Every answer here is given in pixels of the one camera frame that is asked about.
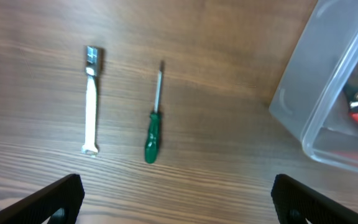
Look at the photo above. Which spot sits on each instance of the silver flex socket wrench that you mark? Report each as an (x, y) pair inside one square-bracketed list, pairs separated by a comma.
[(92, 72)]

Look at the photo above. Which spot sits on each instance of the clear plastic storage container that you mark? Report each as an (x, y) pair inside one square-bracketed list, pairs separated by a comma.
[(309, 100)]

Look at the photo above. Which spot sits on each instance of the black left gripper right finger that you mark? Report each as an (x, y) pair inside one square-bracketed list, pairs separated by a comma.
[(295, 202)]

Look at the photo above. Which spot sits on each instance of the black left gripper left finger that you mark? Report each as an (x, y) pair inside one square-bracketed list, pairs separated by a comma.
[(59, 202)]

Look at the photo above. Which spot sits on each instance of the green handled screwdriver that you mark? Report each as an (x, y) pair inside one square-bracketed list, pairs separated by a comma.
[(152, 144)]

